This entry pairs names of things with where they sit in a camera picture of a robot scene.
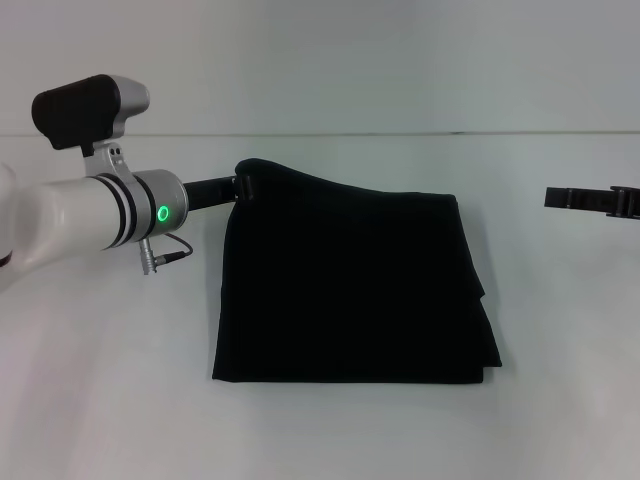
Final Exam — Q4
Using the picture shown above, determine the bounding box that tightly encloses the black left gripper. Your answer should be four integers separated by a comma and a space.
182, 172, 259, 212

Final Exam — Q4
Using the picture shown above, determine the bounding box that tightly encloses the black shirt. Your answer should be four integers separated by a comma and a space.
210, 157, 503, 385

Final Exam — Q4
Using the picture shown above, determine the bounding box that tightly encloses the left gripper cable with plug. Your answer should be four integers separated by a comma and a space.
138, 232, 195, 276

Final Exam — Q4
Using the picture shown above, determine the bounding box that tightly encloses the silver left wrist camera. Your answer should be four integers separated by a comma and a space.
30, 73, 151, 177

